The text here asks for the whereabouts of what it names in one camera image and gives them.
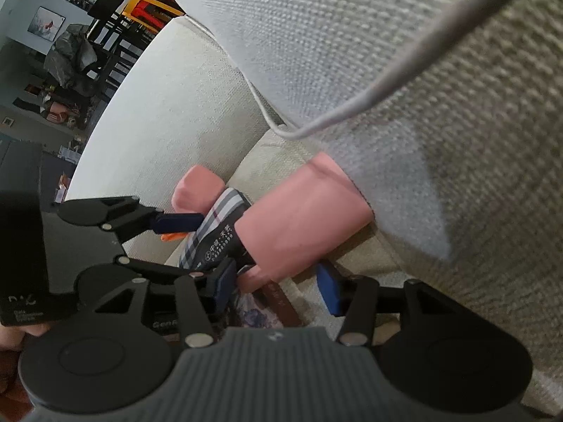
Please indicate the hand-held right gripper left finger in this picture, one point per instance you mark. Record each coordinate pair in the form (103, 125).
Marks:
(223, 292)

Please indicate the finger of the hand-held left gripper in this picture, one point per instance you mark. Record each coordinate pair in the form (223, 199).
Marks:
(162, 270)
(178, 223)

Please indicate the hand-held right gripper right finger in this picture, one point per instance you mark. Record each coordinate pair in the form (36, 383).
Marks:
(330, 290)

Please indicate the pink toy with orange tip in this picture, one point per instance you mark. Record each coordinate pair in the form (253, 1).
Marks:
(198, 189)

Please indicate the person's left hand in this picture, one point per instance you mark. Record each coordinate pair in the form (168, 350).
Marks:
(17, 336)

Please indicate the floral print cloth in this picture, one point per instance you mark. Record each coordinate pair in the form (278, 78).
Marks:
(253, 314)

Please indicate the beige fabric sofa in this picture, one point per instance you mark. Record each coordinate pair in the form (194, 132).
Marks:
(176, 96)

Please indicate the black wooden chair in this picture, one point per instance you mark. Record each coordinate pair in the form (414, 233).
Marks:
(114, 61)

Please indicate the grey plastic bag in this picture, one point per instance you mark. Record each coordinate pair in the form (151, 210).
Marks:
(70, 57)

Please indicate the red stool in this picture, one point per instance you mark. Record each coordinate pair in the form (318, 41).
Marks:
(154, 9)

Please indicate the grey woven cushion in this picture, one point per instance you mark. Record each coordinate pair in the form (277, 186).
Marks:
(308, 44)

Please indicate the framed wall picture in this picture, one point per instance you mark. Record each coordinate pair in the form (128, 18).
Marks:
(46, 23)

